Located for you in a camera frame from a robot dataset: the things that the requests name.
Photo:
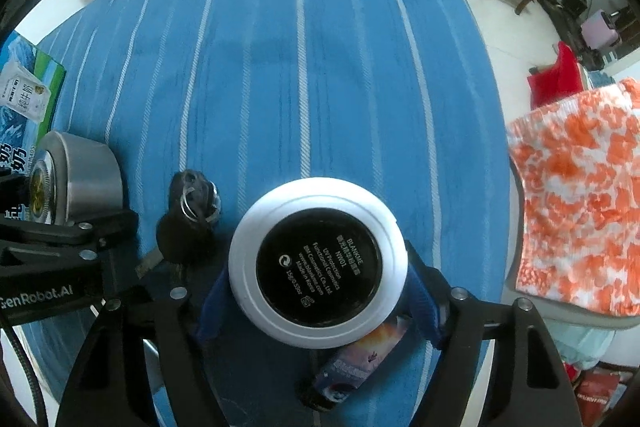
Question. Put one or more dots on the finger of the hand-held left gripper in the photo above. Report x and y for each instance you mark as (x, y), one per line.
(60, 234)
(9, 189)

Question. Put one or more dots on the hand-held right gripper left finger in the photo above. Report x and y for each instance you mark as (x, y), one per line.
(214, 307)

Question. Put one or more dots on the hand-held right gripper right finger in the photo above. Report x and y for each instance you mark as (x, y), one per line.
(424, 302)

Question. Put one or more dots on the silver round metal tin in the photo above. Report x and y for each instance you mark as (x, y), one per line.
(87, 177)

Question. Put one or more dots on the black key bunch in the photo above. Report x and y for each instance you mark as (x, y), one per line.
(175, 237)

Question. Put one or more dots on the white black round compact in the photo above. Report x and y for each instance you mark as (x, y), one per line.
(315, 257)

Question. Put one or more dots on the blue cardboard box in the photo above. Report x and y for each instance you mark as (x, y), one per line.
(30, 57)

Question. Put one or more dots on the teal cloth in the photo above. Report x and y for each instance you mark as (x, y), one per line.
(582, 339)

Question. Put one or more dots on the orange floral cloth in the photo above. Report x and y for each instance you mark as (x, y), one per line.
(580, 187)

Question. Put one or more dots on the red printed box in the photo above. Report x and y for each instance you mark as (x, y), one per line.
(602, 397)

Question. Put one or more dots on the blue striped cloth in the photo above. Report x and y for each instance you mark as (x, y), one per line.
(325, 82)

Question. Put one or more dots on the red plastic bag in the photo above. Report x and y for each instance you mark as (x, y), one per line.
(557, 77)

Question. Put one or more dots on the pink bin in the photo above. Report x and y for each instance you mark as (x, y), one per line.
(600, 29)

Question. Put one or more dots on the small black speaker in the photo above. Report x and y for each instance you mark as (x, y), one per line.
(574, 2)

